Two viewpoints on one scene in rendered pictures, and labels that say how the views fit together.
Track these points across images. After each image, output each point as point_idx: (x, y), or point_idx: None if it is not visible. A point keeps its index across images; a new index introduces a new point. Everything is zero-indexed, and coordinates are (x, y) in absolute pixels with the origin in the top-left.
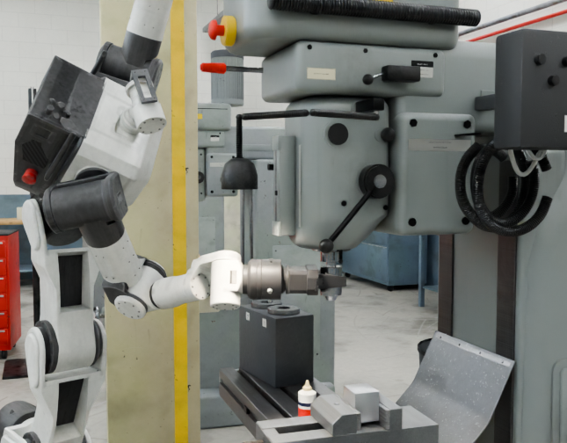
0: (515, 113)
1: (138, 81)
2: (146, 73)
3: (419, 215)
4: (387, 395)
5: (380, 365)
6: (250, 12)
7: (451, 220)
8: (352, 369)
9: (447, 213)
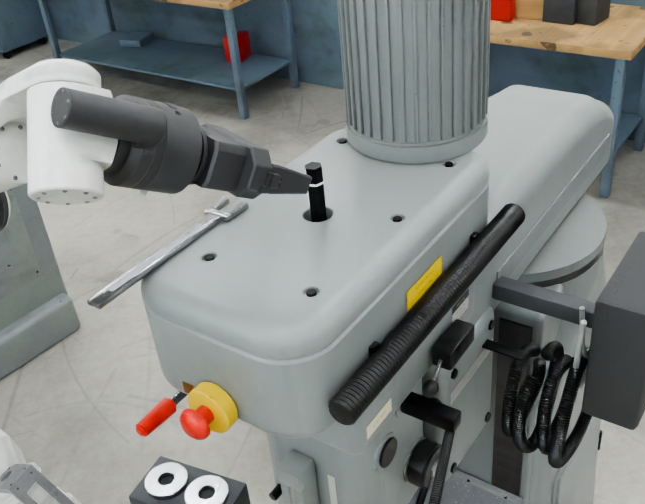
0: (630, 399)
1: (33, 501)
2: (35, 475)
3: (458, 454)
4: (119, 264)
5: (79, 211)
6: (290, 417)
7: (478, 428)
8: (52, 232)
9: (475, 426)
